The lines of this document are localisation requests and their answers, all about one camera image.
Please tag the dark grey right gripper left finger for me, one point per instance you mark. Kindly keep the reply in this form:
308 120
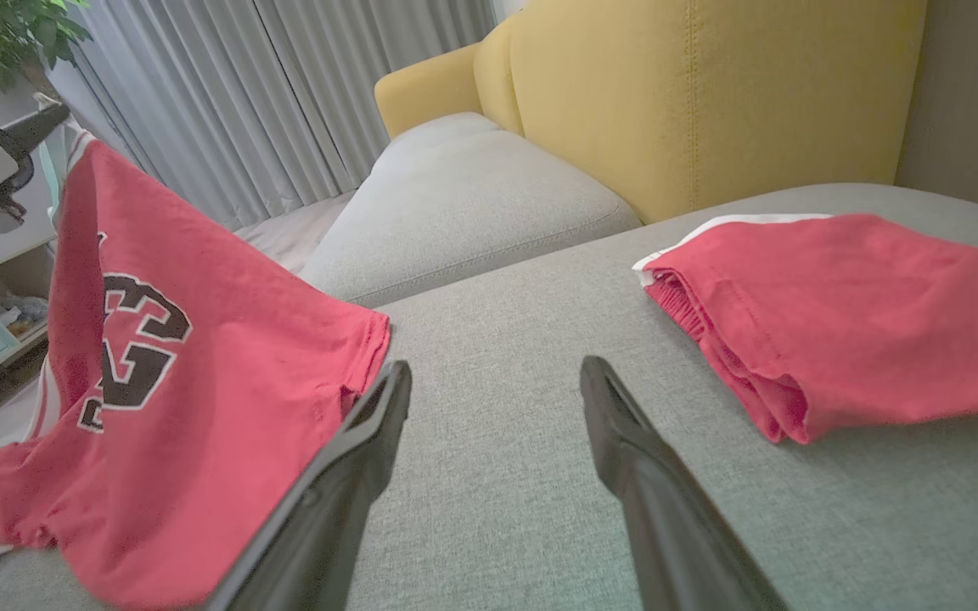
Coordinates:
328 509

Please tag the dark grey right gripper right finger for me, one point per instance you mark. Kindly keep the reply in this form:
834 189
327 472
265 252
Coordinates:
676 526

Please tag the red jersey with white sleeves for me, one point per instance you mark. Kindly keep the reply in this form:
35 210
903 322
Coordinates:
200 382

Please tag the red shorts with white stripe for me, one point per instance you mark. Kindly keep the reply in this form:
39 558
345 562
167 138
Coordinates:
862 322

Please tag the green leafy plant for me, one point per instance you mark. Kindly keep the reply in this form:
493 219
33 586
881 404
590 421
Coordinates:
5 30

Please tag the small colourful items pile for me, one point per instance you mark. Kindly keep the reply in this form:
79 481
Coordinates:
22 314

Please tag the yellow and grey sofa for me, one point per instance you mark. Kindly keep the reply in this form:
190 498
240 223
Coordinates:
497 441

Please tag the grey pleated curtain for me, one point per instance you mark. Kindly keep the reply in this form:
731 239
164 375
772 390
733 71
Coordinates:
243 102

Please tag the small grey sofa seat cushion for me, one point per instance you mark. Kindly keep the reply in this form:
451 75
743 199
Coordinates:
446 127

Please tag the yellow sofa backrest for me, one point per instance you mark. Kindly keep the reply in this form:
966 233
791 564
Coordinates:
693 102

